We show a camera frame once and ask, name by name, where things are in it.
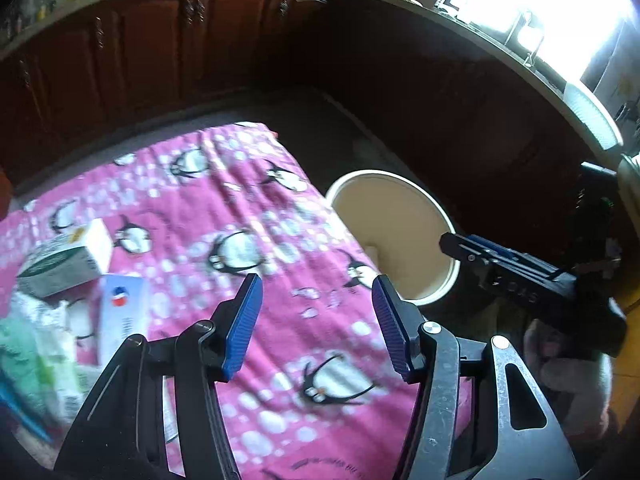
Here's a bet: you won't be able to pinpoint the metal wire rack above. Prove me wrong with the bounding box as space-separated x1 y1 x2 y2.
507 10 546 68

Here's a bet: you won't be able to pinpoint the brown wooden kitchen cabinets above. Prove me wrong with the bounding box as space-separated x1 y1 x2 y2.
0 0 621 261

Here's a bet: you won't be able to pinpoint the white plastic packet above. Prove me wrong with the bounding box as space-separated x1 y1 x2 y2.
10 290 86 421

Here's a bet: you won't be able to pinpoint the bright window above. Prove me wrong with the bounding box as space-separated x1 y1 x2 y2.
450 0 628 83

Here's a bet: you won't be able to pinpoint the white cardboard box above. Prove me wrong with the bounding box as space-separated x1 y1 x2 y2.
95 274 151 368

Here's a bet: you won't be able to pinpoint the pink penguin printed blanket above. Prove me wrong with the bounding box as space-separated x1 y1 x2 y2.
10 121 473 480

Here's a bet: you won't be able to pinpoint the row of condiment bottles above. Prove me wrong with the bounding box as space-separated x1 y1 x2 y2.
2 0 58 41

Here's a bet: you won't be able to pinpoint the white ribbed basket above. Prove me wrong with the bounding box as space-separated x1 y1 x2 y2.
562 82 624 152

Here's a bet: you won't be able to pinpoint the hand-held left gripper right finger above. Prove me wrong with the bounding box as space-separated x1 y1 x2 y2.
371 275 581 480

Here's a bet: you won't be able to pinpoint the green packet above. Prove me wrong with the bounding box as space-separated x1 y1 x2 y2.
0 320 51 411

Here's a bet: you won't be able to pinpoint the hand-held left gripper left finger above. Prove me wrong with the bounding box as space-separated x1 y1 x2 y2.
52 273 264 480

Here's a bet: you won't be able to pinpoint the cream plastic bucket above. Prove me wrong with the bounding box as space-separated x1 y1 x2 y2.
325 170 461 306

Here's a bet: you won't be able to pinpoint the blue packet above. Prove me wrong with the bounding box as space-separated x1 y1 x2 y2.
0 380 53 445

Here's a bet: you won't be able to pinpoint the person's right forearm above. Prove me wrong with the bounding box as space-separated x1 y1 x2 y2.
542 362 619 441

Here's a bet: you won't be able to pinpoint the person's right hand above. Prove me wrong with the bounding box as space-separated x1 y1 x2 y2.
522 317 613 396

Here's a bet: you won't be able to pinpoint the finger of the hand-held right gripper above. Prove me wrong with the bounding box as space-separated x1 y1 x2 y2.
439 232 571 282
467 257 508 288

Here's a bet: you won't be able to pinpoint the green and white box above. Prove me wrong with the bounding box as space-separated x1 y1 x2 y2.
16 218 115 298

